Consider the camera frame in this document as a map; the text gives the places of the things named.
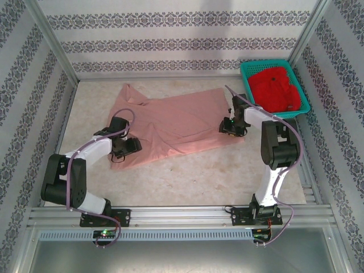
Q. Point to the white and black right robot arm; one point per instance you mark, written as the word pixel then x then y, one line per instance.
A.
pixel 280 148

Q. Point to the aluminium mounting rail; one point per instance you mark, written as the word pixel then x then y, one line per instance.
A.
pixel 182 214

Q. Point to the aluminium frame post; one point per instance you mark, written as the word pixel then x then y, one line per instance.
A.
pixel 311 28
pixel 52 42

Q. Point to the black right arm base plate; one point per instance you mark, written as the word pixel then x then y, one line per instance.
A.
pixel 239 217

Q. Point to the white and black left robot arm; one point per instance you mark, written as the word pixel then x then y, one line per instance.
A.
pixel 75 185

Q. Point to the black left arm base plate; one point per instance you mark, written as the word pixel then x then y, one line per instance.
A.
pixel 123 217

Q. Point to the teal plastic mesh basket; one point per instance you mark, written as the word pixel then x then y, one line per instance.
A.
pixel 245 69

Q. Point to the pink t-shirt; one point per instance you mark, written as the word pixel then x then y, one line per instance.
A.
pixel 176 122

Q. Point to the red garment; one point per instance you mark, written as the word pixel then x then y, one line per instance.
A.
pixel 270 91

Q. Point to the aluminium frame crossbar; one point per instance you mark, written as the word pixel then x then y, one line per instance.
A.
pixel 156 77

